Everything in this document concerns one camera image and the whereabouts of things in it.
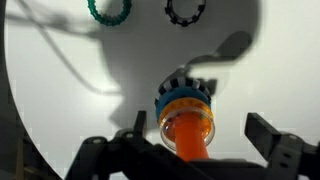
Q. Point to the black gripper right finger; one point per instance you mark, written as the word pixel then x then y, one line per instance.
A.
pixel 261 131

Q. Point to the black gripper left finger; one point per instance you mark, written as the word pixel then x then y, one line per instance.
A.
pixel 140 123

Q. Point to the orange stacking toy post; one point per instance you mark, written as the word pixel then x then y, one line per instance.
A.
pixel 190 140

